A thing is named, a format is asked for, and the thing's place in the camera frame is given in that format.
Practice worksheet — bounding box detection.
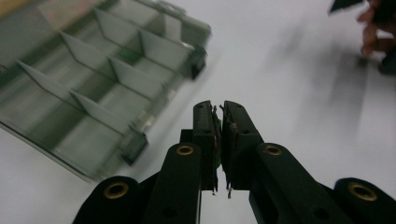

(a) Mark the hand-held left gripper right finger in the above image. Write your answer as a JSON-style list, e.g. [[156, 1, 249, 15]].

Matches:
[[220, 100, 355, 224]]

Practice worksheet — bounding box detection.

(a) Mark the small green stick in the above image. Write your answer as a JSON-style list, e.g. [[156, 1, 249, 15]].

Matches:
[[118, 48, 142, 65]]

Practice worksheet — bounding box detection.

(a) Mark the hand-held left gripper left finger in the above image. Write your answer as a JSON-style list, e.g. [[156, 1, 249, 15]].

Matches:
[[141, 99, 222, 224]]

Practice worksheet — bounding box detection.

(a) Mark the green clear compartment box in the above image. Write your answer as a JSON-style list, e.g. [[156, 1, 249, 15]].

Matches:
[[0, 0, 213, 184]]

